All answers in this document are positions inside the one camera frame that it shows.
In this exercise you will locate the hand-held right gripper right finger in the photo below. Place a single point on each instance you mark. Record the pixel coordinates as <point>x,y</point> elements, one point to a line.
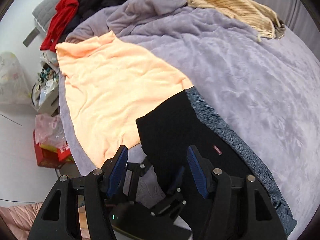
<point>197,176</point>

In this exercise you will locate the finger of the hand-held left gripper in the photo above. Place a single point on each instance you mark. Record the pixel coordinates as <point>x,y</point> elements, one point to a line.
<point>176,180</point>
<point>136,170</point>

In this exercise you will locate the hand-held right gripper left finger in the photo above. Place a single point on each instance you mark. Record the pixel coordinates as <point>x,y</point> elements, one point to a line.
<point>117,173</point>

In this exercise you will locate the black pants with patterned lining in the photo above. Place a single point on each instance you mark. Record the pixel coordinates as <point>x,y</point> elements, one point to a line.
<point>170,130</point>

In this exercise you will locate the red cardboard box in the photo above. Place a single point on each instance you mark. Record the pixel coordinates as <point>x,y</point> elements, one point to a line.
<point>48,157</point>

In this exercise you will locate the pink plastic bag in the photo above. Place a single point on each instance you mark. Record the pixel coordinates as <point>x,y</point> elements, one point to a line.
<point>47,130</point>

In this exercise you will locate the peach fleece towel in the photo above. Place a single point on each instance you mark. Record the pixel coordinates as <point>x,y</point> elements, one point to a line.
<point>112,87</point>

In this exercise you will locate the box of clutter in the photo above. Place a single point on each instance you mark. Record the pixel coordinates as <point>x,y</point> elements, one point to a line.
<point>47,92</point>

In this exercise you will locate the pink cloth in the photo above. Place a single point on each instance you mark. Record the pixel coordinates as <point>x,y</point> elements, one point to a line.
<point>17,217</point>

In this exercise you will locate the purple fleece blanket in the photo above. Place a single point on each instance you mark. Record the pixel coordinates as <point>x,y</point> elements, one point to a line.
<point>250,80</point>

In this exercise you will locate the white plastic bag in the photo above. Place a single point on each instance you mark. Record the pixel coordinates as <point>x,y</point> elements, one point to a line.
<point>11,80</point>

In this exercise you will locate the red garment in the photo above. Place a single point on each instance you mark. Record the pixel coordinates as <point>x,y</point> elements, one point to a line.
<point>60,20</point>

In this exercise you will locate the grey-brown cloth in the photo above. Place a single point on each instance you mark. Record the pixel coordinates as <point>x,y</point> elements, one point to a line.
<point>278,30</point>

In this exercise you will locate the beige striped sweater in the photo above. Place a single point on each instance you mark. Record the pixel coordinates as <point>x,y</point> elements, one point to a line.
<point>225,2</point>

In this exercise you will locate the grey pillow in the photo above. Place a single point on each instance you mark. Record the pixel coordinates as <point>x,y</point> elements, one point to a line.
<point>45,10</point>

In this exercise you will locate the pleated grey curtain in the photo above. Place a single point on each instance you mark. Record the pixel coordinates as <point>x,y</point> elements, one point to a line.
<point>302,17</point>

